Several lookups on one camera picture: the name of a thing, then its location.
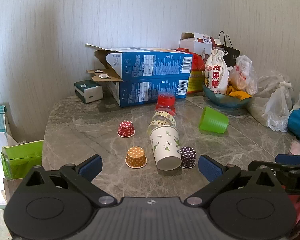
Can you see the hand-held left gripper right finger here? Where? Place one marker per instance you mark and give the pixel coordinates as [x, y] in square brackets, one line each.
[211, 168]

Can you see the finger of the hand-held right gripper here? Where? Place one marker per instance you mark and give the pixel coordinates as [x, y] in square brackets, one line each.
[288, 158]
[293, 177]

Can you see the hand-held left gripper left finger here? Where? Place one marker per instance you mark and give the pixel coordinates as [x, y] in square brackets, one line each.
[91, 167]

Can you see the white leaf-print paper cup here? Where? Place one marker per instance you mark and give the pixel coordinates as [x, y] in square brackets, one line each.
[165, 148]

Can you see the green plastic cup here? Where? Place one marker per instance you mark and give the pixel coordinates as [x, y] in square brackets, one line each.
[213, 123]

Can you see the clear plastic cup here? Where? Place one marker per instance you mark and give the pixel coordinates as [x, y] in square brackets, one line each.
[162, 122]

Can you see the red plastic cup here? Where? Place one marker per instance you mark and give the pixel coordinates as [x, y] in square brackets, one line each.
[165, 102]

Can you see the purple polka-dot cupcake liner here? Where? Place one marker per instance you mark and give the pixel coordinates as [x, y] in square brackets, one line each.
[188, 157]

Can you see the orange polka-dot cupcake liner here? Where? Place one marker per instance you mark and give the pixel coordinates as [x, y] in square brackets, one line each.
[136, 157]

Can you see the red polka-dot cupcake liner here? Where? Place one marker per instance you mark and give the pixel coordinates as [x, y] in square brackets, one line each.
[126, 129]

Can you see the clear knotted plastic bag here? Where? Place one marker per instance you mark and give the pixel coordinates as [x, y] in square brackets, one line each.
[275, 102]

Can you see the green box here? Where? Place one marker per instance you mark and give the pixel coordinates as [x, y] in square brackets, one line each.
[22, 158]

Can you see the blue glass bowl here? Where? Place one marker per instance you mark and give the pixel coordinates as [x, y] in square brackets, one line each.
[225, 99]

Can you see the green white tissue pack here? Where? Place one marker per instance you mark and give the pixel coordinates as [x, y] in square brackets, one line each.
[88, 91]

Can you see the orange snack packets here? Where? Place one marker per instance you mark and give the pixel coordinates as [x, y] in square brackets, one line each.
[240, 94]

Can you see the yellow red flat box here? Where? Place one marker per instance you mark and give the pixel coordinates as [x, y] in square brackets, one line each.
[195, 82]

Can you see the translucent snack plastic bag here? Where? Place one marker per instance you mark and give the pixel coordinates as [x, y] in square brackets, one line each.
[243, 76]

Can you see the closed blue cardboard box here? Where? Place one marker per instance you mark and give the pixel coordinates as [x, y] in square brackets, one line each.
[150, 90]

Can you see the red gift box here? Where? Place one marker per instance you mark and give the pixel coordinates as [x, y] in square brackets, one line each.
[196, 60]

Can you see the black paper bag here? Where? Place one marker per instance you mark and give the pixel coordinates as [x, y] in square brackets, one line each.
[228, 50]

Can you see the open blue cardboard box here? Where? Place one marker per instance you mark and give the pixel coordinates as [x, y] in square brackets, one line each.
[150, 62]

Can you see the white red open carton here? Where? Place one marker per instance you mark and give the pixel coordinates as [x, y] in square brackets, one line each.
[197, 42]

